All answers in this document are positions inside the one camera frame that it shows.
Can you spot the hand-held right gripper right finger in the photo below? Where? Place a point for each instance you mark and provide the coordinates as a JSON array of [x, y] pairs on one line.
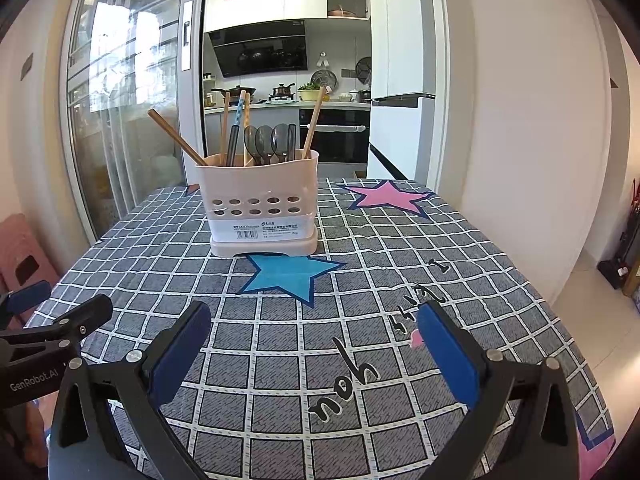
[[447, 355]]

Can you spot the black upright vacuum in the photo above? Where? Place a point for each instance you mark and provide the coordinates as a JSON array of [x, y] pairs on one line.
[[617, 260]]

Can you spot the black range hood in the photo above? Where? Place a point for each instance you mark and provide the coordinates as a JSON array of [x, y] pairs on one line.
[[260, 52]]

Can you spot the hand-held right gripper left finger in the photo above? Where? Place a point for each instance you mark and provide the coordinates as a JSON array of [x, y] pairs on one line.
[[180, 350]]

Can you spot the black wok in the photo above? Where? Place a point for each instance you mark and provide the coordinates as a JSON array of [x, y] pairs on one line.
[[235, 92]]

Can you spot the round patterned plate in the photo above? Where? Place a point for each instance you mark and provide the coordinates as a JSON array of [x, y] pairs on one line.
[[324, 80]]

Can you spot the round hanging steamer rack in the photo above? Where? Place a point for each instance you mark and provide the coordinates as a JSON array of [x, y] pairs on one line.
[[363, 71]]

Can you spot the black cooking pot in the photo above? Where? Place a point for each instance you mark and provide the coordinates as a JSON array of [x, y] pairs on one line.
[[283, 92]]

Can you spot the grey checked star tablecloth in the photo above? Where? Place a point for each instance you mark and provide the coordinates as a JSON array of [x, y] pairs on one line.
[[375, 260]]

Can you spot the pink stool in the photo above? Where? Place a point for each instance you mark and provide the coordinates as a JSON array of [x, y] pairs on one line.
[[22, 250]]

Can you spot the white refrigerator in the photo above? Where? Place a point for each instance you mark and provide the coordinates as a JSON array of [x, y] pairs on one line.
[[402, 35]]

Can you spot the black built-in oven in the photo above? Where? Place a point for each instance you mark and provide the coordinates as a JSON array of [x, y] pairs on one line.
[[340, 135]]

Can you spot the beige plastic utensil holder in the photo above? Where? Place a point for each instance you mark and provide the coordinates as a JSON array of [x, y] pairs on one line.
[[260, 230]]

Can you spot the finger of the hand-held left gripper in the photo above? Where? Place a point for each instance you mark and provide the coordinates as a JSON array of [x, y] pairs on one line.
[[75, 321], [27, 296]]

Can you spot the grey kitchen base cabinets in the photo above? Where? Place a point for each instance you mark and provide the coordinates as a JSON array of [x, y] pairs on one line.
[[280, 120]]

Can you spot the sliding glass door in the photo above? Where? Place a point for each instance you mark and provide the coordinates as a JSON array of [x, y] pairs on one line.
[[130, 110]]

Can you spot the yellow bowl of greens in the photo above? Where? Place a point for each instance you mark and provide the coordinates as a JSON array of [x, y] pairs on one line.
[[310, 94]]

